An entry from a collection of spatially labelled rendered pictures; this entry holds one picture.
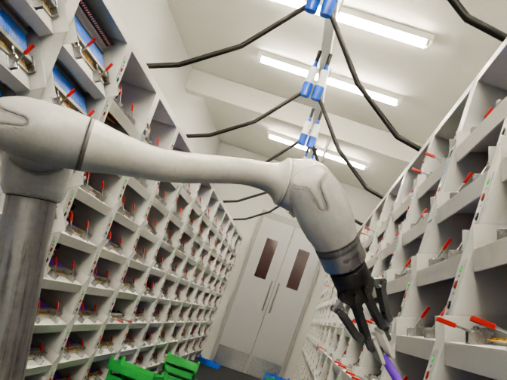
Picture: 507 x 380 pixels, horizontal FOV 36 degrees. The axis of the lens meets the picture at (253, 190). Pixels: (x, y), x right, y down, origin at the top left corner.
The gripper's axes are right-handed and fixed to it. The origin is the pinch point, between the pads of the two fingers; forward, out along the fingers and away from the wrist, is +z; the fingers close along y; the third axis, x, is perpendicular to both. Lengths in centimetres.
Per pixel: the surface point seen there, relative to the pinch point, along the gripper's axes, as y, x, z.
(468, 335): 5.5, -26.9, -10.4
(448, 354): 5.6, -16.6, -1.4
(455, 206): 46, 29, -2
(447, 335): 8.9, -12.8, -2.2
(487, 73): 83, 51, -20
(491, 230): 27.3, -10.5, -15.1
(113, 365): -42, 305, 120
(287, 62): 203, 464, 44
